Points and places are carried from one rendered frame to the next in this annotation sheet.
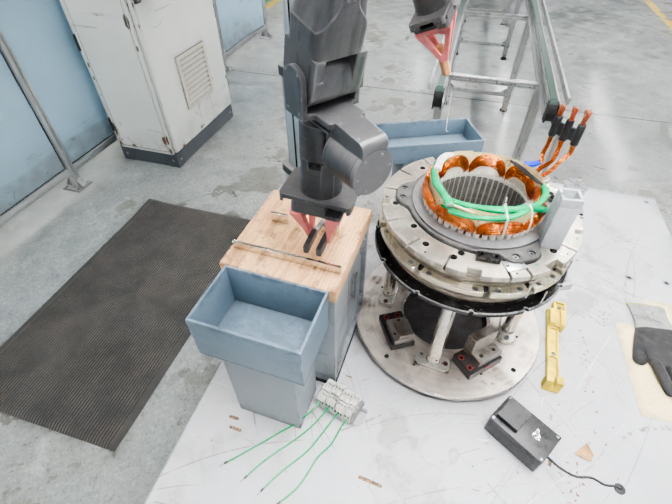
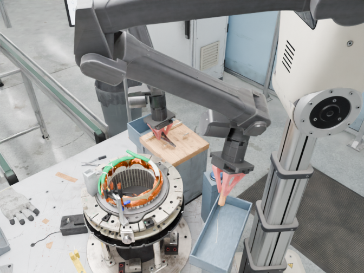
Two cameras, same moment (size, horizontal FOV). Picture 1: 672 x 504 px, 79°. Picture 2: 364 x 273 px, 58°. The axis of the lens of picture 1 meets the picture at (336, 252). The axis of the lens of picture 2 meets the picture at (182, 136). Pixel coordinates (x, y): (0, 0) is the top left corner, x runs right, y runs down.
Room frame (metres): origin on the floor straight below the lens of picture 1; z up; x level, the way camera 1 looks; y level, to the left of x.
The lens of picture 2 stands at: (1.04, -0.75, 1.88)
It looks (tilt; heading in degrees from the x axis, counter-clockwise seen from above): 39 degrees down; 122
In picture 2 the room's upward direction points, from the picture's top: straight up
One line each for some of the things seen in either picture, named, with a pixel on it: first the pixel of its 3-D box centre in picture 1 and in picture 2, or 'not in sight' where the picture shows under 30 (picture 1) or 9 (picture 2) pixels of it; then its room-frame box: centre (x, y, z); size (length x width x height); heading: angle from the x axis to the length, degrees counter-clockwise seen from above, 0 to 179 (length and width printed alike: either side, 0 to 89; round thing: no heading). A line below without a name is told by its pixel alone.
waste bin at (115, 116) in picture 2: not in sight; (122, 109); (-0.63, 0.94, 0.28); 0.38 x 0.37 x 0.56; 74
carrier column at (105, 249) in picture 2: (522, 299); (104, 241); (0.48, -0.36, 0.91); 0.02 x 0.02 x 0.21
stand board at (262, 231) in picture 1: (301, 239); (174, 142); (0.49, 0.06, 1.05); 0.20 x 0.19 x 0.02; 161
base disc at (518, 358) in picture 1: (444, 314); (140, 241); (0.53, -0.24, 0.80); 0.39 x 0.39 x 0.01
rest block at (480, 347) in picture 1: (484, 345); not in sight; (0.42, -0.28, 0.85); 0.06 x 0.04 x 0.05; 118
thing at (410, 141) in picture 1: (414, 184); (219, 253); (0.83, -0.19, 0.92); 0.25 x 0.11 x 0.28; 98
